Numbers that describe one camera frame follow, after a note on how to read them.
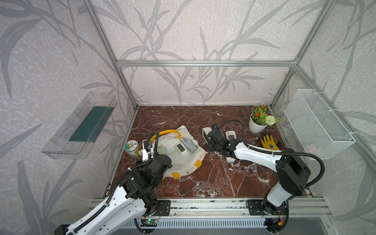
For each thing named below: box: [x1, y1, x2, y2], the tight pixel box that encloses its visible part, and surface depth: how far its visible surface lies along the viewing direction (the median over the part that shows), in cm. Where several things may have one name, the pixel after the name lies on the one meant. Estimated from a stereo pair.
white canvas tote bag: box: [141, 125, 209, 179], surface depth 88 cm
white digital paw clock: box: [225, 130, 237, 142], surface depth 101 cm
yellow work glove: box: [260, 134, 281, 151], surface depth 98 cm
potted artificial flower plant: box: [248, 104, 281, 134], surface depth 96 cm
